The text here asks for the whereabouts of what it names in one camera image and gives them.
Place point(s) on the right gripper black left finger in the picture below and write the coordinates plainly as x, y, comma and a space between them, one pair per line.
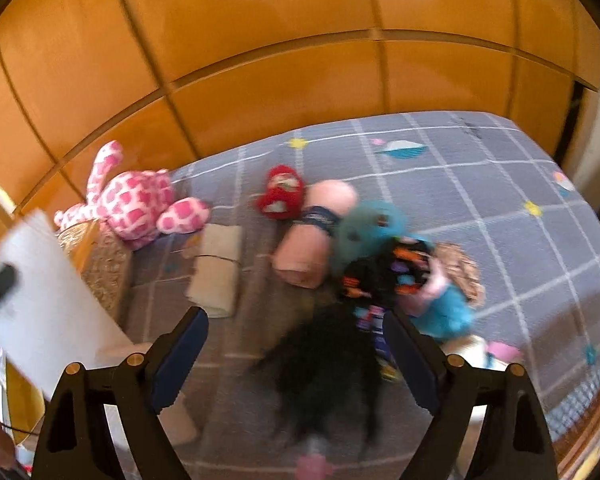
75, 440

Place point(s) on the white socks blue band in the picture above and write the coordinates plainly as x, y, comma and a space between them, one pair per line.
479, 353

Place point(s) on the brown satin scrunchie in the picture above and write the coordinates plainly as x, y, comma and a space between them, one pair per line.
462, 271

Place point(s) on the black braided hair wig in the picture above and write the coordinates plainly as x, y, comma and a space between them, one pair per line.
319, 367

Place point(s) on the blue plush bear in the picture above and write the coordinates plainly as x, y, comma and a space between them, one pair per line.
376, 259

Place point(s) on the beige cloth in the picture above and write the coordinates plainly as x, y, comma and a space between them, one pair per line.
217, 267

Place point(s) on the pink towel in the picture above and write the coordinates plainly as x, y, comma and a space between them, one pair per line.
301, 258

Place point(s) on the red small sock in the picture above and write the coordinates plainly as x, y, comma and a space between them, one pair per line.
283, 195

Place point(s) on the gold storage box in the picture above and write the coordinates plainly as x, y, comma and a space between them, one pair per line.
25, 409

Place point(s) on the rattan chair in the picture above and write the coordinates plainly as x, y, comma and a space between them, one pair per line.
578, 450

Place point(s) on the silver embossed tissue box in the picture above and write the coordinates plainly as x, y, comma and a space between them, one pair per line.
103, 261

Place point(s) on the pink white spotted plush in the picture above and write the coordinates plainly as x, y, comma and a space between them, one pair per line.
138, 205

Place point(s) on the wooden wardrobe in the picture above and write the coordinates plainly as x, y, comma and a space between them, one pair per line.
178, 80

